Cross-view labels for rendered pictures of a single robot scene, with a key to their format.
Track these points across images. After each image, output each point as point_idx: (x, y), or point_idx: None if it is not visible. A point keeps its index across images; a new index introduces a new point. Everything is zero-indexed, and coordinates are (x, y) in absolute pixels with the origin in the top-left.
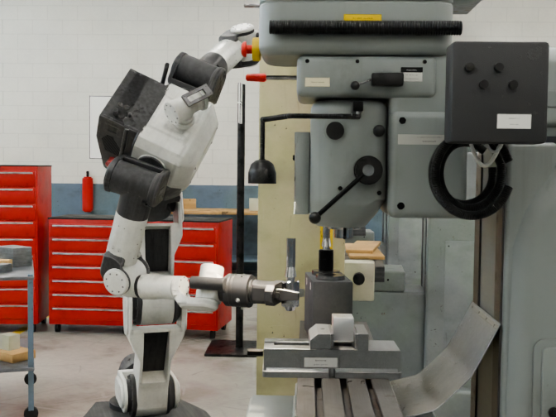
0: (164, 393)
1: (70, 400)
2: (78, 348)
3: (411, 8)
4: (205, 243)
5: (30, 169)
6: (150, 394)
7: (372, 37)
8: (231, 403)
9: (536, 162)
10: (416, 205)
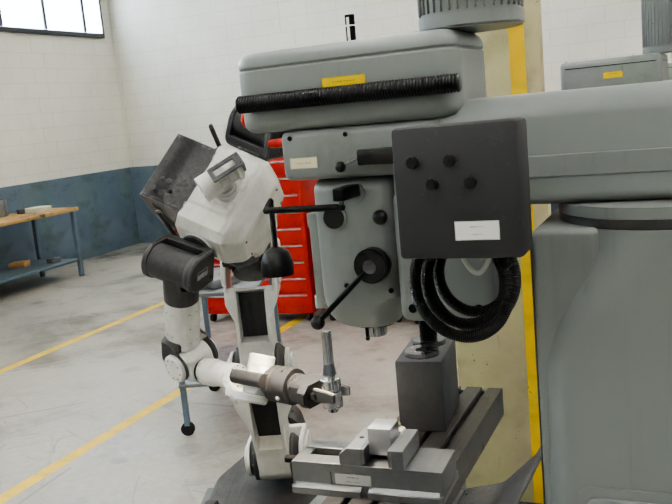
0: (284, 459)
1: (313, 407)
2: (345, 341)
3: (400, 61)
4: None
5: None
6: (270, 460)
7: (357, 103)
8: None
9: (570, 256)
10: None
